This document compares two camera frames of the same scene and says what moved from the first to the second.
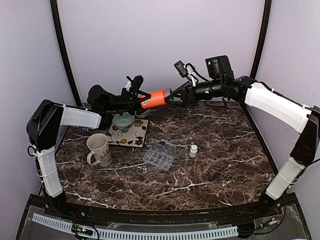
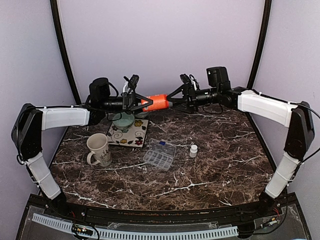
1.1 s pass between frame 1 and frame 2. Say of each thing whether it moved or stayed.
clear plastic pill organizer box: stayed
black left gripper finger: moved
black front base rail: stayed
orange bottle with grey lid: moved
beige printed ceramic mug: stayed
